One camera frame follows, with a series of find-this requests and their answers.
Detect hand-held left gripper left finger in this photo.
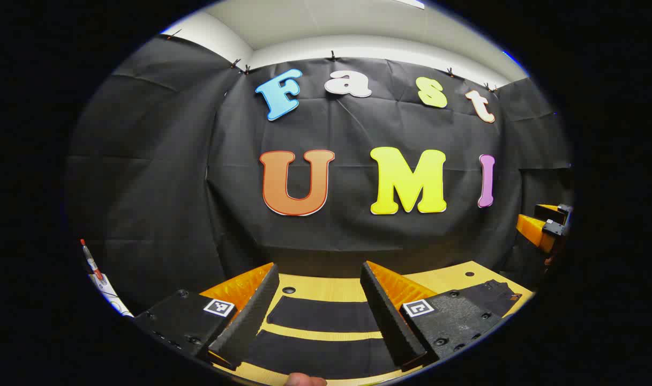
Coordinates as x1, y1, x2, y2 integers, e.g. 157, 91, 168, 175
134, 262, 280, 372

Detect dark grey jeans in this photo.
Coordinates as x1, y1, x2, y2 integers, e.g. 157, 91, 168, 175
243, 279, 522, 380

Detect red white pen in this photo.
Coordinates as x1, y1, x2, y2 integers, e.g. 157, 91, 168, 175
79, 239, 104, 280

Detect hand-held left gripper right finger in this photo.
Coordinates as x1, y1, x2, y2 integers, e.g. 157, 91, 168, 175
360, 261, 505, 372

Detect white paper sheet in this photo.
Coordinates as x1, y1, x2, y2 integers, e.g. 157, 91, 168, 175
89, 273, 134, 318

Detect row of black cloth clips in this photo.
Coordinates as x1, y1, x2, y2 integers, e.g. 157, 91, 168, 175
165, 29, 499, 93

